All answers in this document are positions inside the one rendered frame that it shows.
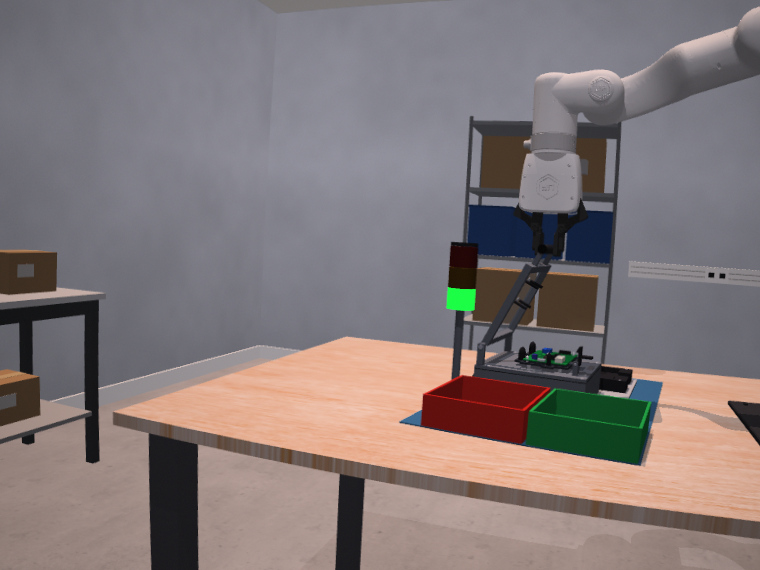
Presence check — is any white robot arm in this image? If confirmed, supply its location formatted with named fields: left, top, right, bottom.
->
left=523, top=7, right=760, bottom=153

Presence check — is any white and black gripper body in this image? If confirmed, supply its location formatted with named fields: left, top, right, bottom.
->
left=519, top=149, right=582, bottom=215

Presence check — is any green circuit board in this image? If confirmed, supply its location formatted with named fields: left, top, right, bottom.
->
left=523, top=348, right=578, bottom=366

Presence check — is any red bin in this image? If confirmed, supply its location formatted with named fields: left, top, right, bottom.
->
left=421, top=375, right=551, bottom=444

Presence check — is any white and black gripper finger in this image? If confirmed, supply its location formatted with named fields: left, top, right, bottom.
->
left=553, top=197, right=588, bottom=257
left=513, top=203, right=544, bottom=255

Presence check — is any green bin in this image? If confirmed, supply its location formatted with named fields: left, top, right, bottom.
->
left=526, top=388, right=651, bottom=464

